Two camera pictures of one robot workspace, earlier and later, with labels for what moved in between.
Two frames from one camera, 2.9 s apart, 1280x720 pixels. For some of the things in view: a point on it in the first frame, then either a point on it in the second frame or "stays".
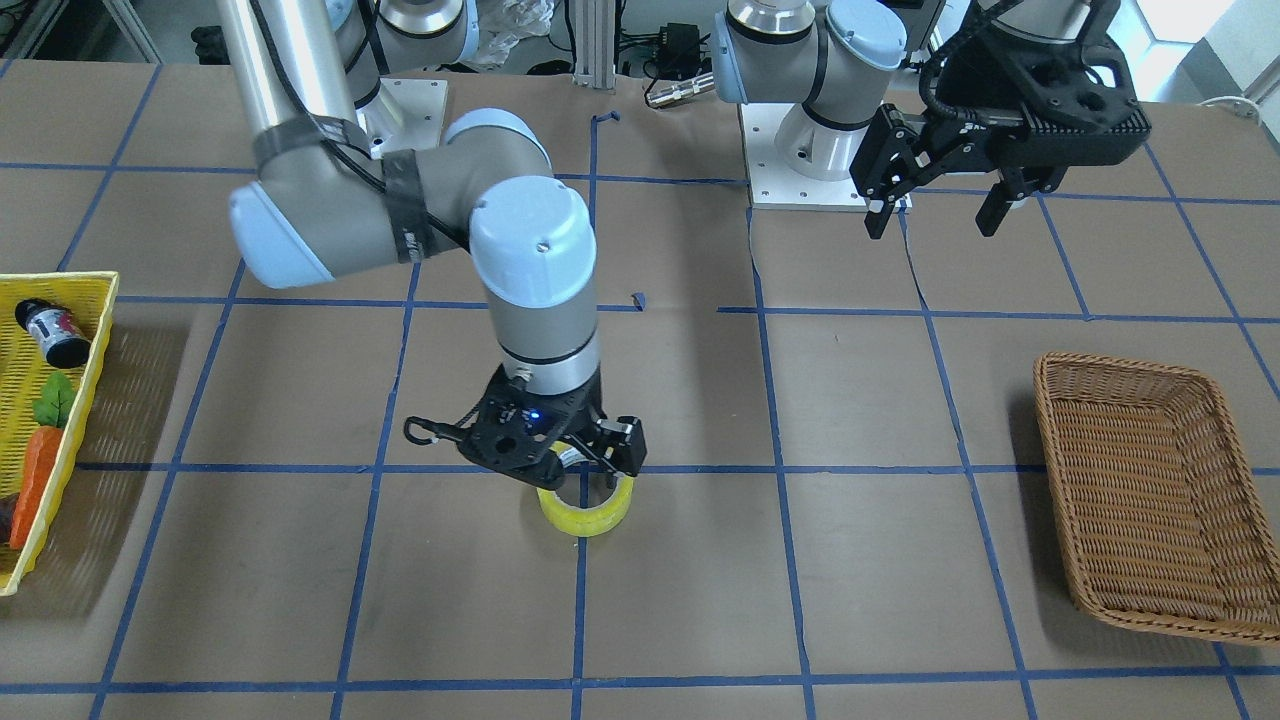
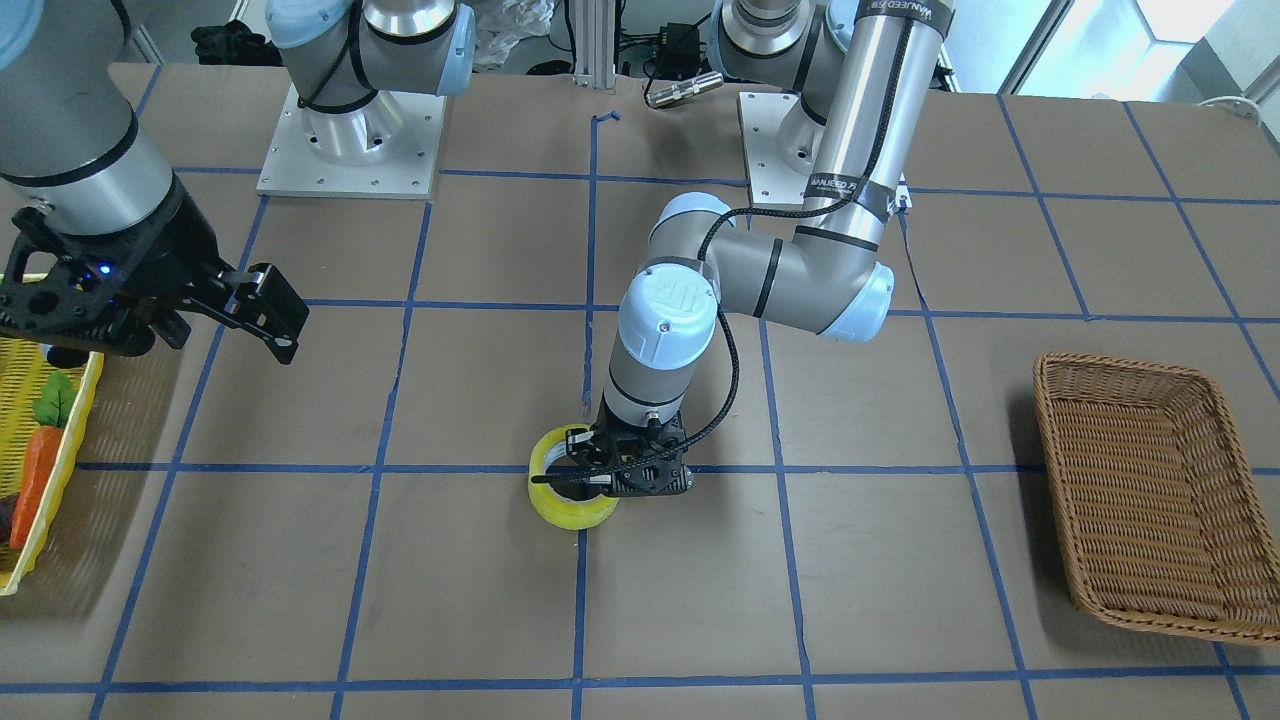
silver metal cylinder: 682,90 stays
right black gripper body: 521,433 → 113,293
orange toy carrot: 52,408 stays
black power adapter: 678,55 stays
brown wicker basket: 1161,520 stays
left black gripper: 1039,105 → 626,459
